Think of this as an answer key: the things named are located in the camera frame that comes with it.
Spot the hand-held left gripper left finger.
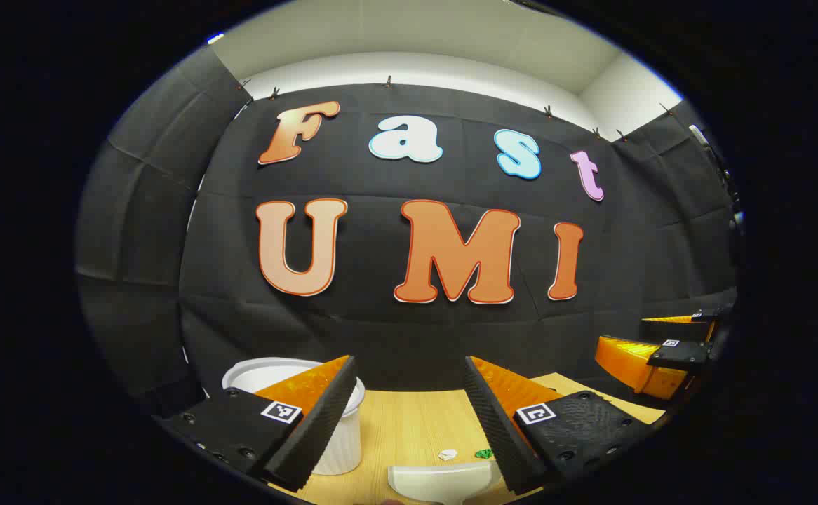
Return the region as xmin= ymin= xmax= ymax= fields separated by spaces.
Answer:
xmin=160 ymin=355 xmax=358 ymax=493

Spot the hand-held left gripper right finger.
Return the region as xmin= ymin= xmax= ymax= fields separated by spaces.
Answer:
xmin=464 ymin=356 xmax=655 ymax=495

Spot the white ribbed garbage bin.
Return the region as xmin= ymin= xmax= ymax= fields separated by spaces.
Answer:
xmin=222 ymin=358 xmax=366 ymax=476

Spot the white plastic dustpan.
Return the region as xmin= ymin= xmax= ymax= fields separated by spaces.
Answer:
xmin=388 ymin=459 xmax=504 ymax=505

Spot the wooden desktop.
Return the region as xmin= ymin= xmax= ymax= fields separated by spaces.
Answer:
xmin=269 ymin=372 xmax=666 ymax=505

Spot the black backdrop cloth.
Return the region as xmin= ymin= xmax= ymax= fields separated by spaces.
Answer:
xmin=76 ymin=46 xmax=739 ymax=422

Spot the black tripod stand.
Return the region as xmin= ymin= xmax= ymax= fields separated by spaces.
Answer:
xmin=688 ymin=124 xmax=743 ymax=236

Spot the row of small cloth clips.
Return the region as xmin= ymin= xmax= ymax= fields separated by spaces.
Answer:
xmin=237 ymin=76 xmax=673 ymax=141

